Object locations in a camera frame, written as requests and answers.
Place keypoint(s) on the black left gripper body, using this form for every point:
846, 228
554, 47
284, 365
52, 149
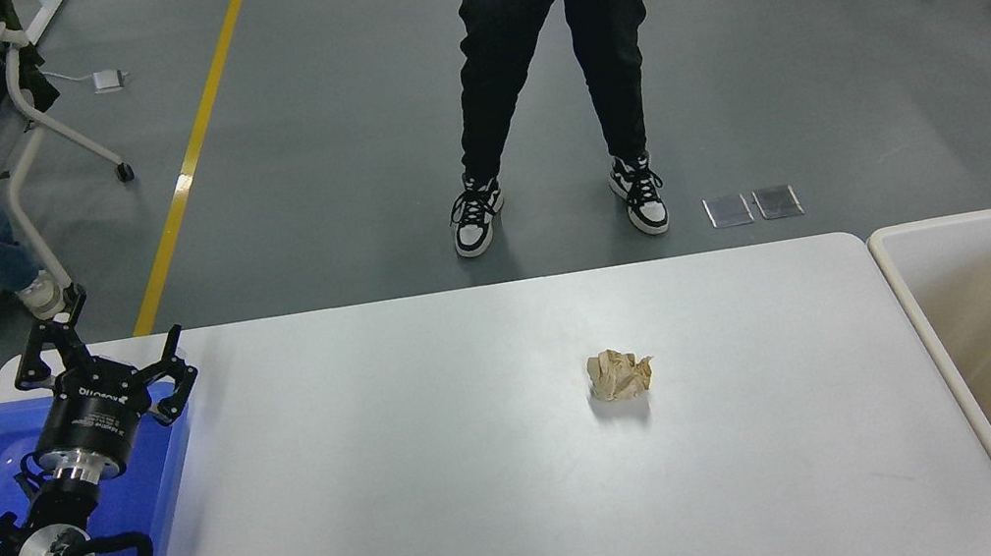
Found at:
94, 411

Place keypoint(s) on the tan paper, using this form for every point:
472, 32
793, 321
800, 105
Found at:
620, 375

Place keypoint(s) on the dark green jacket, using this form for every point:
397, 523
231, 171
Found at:
31, 78

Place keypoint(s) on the white power adapter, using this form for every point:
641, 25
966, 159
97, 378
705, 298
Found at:
108, 80

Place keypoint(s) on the metal floor plate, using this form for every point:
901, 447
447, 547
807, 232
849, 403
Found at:
727, 210
777, 202

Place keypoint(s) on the standing person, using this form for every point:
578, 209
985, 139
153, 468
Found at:
517, 36

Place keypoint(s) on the white furniture frame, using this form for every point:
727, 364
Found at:
44, 13

